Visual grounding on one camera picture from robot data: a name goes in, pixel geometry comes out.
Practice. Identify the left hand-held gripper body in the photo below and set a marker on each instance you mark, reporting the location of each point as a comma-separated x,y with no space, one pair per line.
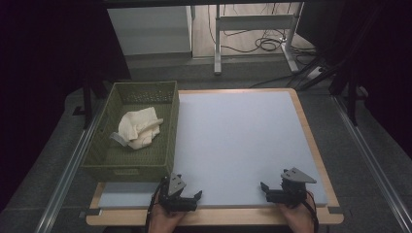
176,202

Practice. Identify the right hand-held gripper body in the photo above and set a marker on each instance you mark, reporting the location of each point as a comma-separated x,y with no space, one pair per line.
290,194

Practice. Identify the green woven plastic basket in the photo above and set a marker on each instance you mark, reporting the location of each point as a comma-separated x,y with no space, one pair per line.
136,155

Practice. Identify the cream cloth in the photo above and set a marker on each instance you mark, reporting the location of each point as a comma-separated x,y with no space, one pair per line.
139,127

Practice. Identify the wooden table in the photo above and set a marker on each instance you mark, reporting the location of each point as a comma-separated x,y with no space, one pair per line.
226,217

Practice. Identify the black tape strip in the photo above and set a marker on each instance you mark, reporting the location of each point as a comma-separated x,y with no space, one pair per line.
335,210
90,213

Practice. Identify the black tripod stand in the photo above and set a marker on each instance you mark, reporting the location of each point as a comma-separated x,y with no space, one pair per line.
351,97

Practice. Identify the white power strip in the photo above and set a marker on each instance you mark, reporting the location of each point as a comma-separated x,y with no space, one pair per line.
315,73

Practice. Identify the white cabinet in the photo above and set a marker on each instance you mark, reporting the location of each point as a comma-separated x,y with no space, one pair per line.
152,29

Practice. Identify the dark curtain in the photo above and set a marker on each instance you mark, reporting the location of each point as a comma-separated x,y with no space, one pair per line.
385,48
39,64

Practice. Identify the aluminium floor rail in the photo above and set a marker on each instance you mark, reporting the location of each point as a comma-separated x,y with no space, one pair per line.
372,161
68,174

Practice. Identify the white metal desk frame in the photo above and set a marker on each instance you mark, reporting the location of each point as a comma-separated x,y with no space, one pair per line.
252,22

